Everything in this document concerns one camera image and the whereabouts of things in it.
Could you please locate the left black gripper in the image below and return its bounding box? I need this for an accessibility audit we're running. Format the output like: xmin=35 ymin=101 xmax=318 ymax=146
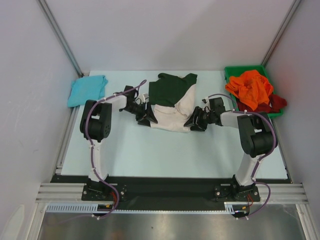
xmin=122 ymin=101 xmax=158 ymax=128

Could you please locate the white and green t-shirt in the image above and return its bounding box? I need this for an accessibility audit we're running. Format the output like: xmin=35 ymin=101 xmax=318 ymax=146
xmin=148 ymin=73 xmax=198 ymax=133

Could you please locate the orange t-shirt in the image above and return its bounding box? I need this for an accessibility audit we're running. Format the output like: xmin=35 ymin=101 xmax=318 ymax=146
xmin=225 ymin=69 xmax=274 ymax=110

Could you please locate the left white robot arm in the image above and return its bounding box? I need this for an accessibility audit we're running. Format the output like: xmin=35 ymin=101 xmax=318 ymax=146
xmin=79 ymin=85 xmax=158 ymax=200

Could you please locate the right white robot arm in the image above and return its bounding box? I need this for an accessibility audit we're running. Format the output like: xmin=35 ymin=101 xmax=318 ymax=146
xmin=184 ymin=97 xmax=278 ymax=201

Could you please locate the folded teal t-shirt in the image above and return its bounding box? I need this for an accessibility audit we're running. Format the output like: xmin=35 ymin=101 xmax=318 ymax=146
xmin=67 ymin=75 xmax=108 ymax=108

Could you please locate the red t-shirt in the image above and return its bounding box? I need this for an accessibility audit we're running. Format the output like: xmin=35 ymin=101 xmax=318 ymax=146
xmin=237 ymin=94 xmax=288 ymax=114

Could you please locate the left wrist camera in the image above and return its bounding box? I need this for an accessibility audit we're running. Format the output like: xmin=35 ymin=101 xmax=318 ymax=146
xmin=138 ymin=93 xmax=149 ymax=103

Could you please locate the left aluminium side rail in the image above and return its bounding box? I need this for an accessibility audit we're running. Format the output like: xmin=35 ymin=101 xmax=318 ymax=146
xmin=53 ymin=107 xmax=79 ymax=175

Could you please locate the aluminium side rail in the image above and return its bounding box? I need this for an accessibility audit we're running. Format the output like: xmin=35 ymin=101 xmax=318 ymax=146
xmin=53 ymin=107 xmax=79 ymax=175
xmin=271 ymin=119 xmax=293 ymax=184

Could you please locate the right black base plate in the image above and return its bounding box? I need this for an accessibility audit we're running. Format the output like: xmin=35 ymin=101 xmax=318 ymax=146
xmin=214 ymin=184 xmax=260 ymax=202

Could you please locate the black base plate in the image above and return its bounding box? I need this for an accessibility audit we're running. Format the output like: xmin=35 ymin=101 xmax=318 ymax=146
xmin=214 ymin=184 xmax=260 ymax=202
xmin=81 ymin=183 xmax=127 ymax=202

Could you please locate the right aluminium side rail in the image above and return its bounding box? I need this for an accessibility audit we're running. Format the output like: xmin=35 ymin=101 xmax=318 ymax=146
xmin=271 ymin=119 xmax=293 ymax=184

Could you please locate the slotted cable duct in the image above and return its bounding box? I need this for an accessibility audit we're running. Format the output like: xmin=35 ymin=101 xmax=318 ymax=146
xmin=46 ymin=201 xmax=251 ymax=214

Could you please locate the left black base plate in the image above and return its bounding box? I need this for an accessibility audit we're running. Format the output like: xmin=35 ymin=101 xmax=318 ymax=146
xmin=81 ymin=183 xmax=127 ymax=202

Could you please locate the aluminium front rail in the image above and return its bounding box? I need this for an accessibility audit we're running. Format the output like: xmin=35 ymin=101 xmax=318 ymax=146
xmin=36 ymin=183 xmax=309 ymax=204

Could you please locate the left aluminium corner post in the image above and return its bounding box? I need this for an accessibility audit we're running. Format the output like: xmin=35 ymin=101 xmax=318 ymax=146
xmin=36 ymin=0 xmax=84 ymax=78

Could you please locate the aluminium corner post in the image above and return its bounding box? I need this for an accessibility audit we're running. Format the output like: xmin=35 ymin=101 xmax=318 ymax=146
xmin=36 ymin=0 xmax=84 ymax=78
xmin=261 ymin=0 xmax=304 ymax=67

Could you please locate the right aluminium corner post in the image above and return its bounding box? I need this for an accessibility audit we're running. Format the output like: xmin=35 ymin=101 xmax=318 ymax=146
xmin=261 ymin=0 xmax=304 ymax=67

